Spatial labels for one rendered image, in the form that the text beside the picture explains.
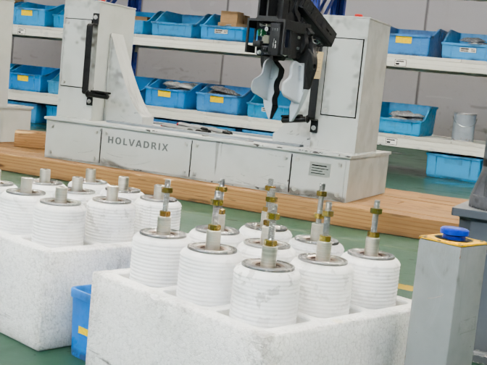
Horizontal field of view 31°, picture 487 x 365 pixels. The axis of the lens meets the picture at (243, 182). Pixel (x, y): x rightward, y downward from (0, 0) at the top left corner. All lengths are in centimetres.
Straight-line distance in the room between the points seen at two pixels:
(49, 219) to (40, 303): 15
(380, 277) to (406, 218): 191
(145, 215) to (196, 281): 49
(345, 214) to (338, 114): 41
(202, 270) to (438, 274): 34
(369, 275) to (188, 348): 31
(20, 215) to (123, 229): 19
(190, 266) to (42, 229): 42
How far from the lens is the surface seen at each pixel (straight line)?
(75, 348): 160
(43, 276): 159
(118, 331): 141
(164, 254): 138
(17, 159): 410
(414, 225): 329
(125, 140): 385
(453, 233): 127
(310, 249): 146
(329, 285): 130
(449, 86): 982
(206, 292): 130
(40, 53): 1072
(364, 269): 139
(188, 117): 668
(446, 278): 126
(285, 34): 134
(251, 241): 142
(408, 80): 992
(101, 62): 406
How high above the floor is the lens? 50
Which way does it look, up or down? 6 degrees down
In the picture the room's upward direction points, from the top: 6 degrees clockwise
